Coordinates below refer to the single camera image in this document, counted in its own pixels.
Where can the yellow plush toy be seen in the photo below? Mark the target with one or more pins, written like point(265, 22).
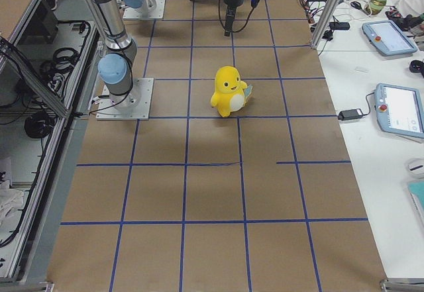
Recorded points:
point(231, 92)

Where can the far teach pendant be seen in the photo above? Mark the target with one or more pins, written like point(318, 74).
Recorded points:
point(388, 38)

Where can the teach pendant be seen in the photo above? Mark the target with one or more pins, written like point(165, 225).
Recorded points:
point(399, 110)
point(388, 38)

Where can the black power adapter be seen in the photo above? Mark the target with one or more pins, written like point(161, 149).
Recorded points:
point(350, 114)

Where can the near teach pendant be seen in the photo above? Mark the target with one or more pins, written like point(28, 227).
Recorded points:
point(399, 110)

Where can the white computer mouse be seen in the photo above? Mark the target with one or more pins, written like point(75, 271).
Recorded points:
point(415, 166)

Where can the aluminium frame post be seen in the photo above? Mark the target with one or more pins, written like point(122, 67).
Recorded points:
point(324, 20)

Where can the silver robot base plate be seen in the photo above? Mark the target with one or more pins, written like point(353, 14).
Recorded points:
point(135, 106)

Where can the aluminium side frame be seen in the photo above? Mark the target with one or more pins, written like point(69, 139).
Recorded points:
point(46, 62)

